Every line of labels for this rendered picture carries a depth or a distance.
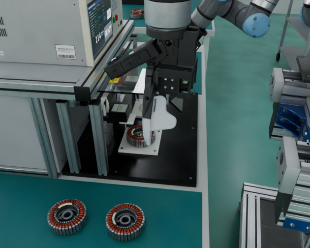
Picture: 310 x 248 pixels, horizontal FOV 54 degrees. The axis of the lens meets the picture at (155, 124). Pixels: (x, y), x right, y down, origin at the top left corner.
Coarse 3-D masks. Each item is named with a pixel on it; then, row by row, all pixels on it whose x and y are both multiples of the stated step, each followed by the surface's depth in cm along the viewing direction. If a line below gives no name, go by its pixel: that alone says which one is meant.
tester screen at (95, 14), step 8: (96, 0) 93; (104, 0) 101; (88, 8) 86; (96, 8) 94; (104, 8) 102; (96, 16) 94; (96, 24) 95; (104, 24) 103; (96, 32) 95; (112, 32) 114; (104, 40) 104
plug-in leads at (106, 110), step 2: (96, 94) 107; (98, 94) 107; (94, 96) 108; (96, 96) 109; (94, 98) 109; (106, 98) 110; (106, 100) 110; (106, 102) 111; (108, 102) 113; (106, 104) 111; (108, 104) 113; (102, 106) 109; (104, 106) 109; (106, 106) 111; (108, 106) 114; (102, 108) 114; (104, 108) 109; (106, 108) 112; (108, 108) 112; (102, 110) 114; (104, 110) 109; (106, 110) 112; (108, 110) 112; (104, 112) 110; (106, 112) 112; (108, 112) 113; (104, 114) 110; (106, 114) 111; (104, 116) 111
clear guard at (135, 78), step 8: (144, 64) 109; (128, 72) 103; (136, 72) 103; (144, 72) 103; (104, 80) 98; (120, 80) 98; (128, 80) 98; (136, 80) 98; (144, 80) 98; (104, 88) 93; (112, 88) 93; (120, 88) 93; (128, 88) 93; (136, 88) 93; (176, 104) 93
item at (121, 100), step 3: (114, 96) 139; (120, 96) 139; (123, 96) 139; (114, 99) 136; (120, 99) 136; (123, 99) 137; (111, 102) 135; (114, 102) 135; (117, 102) 135; (120, 102) 134; (123, 102) 137; (111, 105) 136
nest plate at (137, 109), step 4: (140, 100) 144; (136, 104) 141; (140, 104) 141; (136, 108) 138; (140, 108) 138; (132, 112) 135; (136, 112) 135; (140, 112) 135; (136, 116) 133; (140, 116) 133
